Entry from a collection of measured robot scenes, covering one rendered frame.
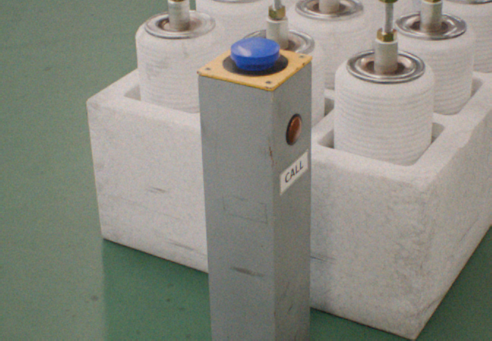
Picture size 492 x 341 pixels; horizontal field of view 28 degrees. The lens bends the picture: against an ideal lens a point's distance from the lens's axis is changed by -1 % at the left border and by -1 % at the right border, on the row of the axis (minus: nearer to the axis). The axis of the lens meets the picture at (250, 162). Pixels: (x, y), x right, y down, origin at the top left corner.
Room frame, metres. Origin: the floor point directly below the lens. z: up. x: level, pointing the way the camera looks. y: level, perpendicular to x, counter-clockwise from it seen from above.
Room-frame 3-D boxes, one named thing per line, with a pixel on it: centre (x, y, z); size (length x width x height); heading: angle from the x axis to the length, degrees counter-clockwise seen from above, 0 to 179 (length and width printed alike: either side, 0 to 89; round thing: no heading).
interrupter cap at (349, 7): (1.03, -0.09, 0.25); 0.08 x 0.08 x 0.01
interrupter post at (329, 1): (1.03, -0.09, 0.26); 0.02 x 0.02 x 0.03
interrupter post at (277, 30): (0.93, -0.03, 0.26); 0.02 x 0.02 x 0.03
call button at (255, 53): (0.74, -0.01, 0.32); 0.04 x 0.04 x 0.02
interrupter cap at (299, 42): (0.93, -0.03, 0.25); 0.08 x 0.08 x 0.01
